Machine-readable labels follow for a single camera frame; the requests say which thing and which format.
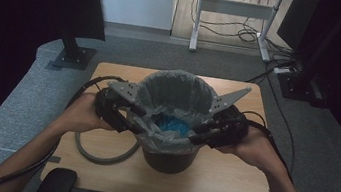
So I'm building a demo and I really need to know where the long black floor cable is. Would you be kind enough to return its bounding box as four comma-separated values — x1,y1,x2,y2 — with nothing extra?
233,53,311,177

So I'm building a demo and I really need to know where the blue crumpled waste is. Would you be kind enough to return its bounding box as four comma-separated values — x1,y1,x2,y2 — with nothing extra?
152,112,194,140

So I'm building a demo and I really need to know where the tangle of black floor cables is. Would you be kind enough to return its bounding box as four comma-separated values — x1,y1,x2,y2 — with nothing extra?
195,14,301,61

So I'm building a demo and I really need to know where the white power strip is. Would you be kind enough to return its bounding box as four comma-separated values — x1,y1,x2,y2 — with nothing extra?
272,65,294,78

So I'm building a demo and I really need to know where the left hand-held gripper cable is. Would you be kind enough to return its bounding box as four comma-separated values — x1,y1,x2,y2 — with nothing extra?
0,59,128,192

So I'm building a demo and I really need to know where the right hand-held gripper cable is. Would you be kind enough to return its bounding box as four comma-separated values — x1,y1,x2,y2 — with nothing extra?
232,109,304,182

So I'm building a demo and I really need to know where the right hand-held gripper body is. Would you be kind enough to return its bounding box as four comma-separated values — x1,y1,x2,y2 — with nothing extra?
203,81,257,153

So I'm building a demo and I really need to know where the grey cable loop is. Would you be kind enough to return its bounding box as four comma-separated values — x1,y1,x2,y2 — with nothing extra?
71,130,142,171

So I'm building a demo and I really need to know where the person's right hand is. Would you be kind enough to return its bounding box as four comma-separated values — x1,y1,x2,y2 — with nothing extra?
215,122,285,175

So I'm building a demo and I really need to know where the person's left hand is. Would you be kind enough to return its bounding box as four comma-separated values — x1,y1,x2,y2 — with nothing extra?
59,88,119,139

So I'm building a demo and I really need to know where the gray translucent trash bag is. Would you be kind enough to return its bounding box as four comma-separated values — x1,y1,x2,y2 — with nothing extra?
121,63,222,160

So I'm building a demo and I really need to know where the white metal desk frame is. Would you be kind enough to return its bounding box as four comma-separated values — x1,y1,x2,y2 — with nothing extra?
187,0,286,65

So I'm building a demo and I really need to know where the black stand base left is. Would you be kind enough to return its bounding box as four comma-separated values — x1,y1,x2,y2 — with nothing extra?
50,24,101,73

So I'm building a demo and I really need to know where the black metal stand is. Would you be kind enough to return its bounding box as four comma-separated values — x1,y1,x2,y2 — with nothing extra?
273,0,341,108

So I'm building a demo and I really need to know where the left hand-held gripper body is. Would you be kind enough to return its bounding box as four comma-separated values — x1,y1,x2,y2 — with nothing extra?
90,77,141,136

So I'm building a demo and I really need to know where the hand-held gripper cable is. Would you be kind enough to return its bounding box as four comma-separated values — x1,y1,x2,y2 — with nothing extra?
232,109,304,182
0,59,128,192

